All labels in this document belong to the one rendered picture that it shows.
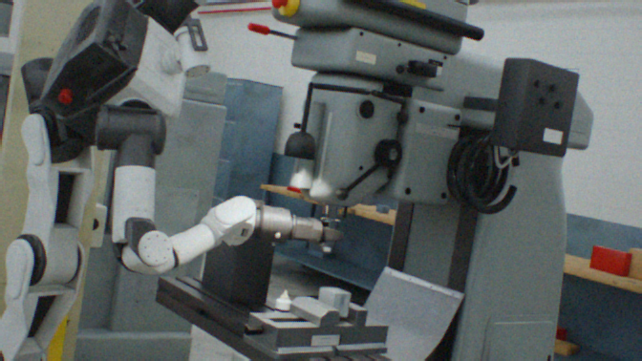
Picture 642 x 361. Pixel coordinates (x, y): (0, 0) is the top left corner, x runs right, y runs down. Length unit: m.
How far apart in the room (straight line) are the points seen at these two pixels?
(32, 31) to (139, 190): 1.70
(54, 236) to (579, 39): 5.27
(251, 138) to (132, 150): 7.50
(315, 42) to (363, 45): 0.14
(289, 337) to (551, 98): 0.83
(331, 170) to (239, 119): 7.33
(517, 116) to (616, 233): 4.51
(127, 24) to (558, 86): 1.04
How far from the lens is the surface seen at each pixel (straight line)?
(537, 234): 2.25
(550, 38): 6.92
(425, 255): 2.22
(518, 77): 1.85
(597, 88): 6.56
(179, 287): 2.36
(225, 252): 2.30
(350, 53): 1.79
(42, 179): 2.15
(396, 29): 1.86
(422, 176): 1.97
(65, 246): 2.20
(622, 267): 5.60
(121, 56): 1.87
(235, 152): 9.16
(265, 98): 9.31
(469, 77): 2.07
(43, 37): 3.38
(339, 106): 1.84
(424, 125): 1.95
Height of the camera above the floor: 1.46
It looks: 3 degrees down
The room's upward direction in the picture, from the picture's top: 9 degrees clockwise
